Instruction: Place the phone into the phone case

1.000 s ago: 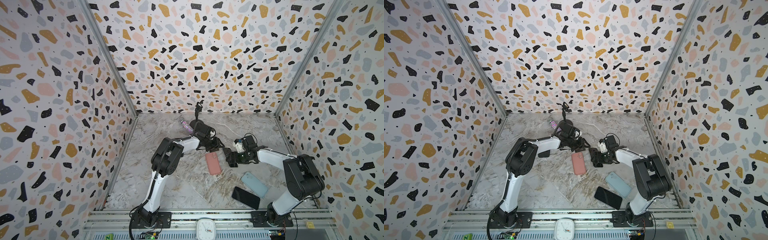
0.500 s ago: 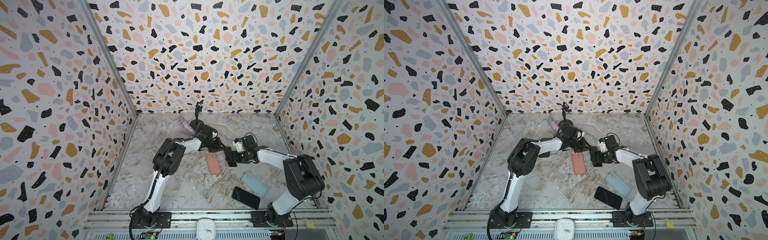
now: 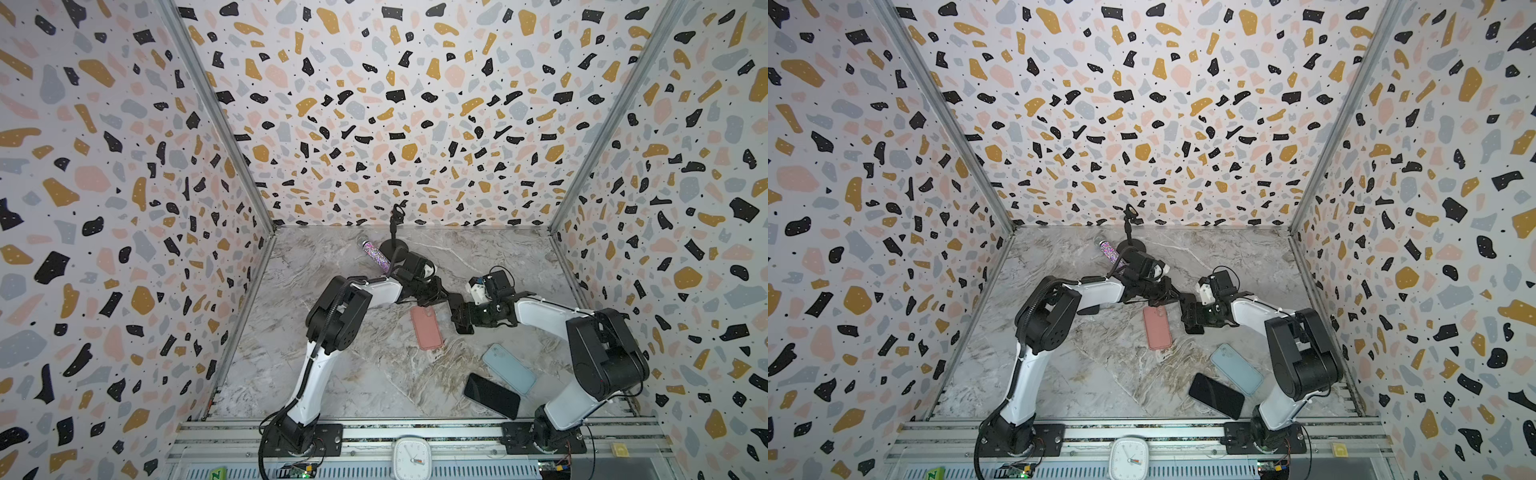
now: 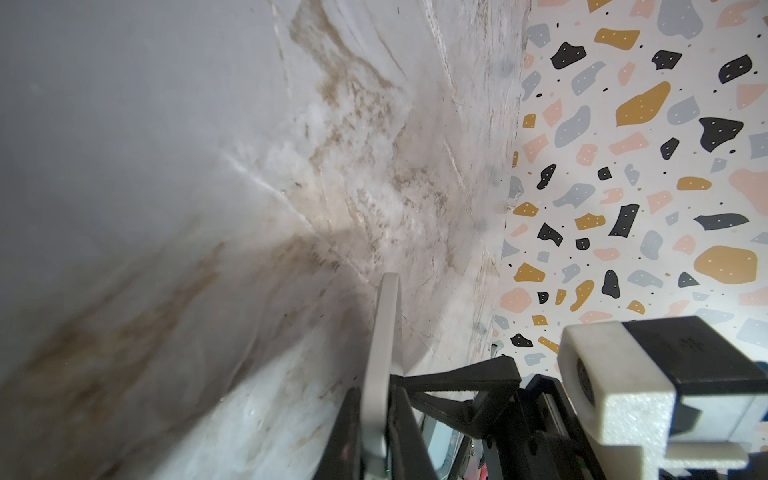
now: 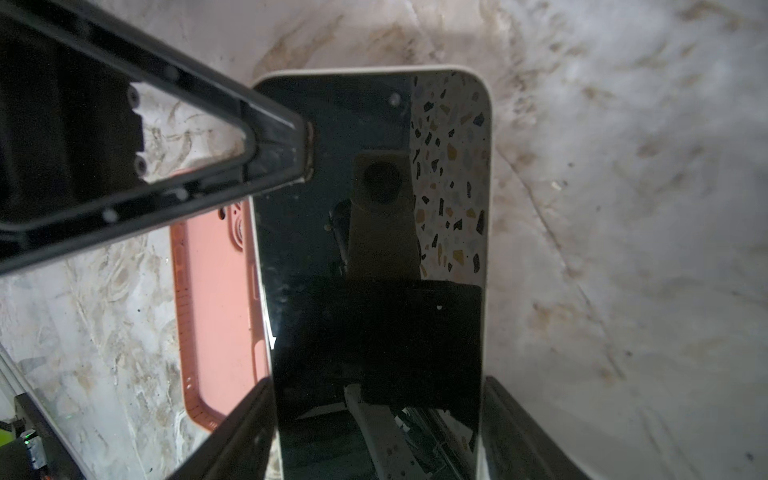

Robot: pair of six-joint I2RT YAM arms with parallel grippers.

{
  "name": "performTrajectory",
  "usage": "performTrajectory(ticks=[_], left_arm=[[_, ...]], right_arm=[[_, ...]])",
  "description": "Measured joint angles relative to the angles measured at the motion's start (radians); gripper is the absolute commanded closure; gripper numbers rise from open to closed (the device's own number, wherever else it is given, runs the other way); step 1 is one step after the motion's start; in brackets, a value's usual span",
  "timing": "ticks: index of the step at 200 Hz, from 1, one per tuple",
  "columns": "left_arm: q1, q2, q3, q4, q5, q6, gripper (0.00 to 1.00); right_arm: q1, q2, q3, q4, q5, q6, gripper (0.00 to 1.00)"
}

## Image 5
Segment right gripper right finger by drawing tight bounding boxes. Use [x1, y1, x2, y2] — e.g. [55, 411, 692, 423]
[481, 376, 589, 480]

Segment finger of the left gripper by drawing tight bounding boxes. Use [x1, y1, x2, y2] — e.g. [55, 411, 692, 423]
[1, 1, 311, 274]

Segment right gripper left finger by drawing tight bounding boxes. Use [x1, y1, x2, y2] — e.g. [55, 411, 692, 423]
[170, 377, 277, 480]

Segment pink phone case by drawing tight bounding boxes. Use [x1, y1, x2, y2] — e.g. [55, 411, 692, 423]
[170, 201, 270, 431]

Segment black phone case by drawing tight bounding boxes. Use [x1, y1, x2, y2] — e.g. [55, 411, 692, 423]
[253, 67, 493, 479]

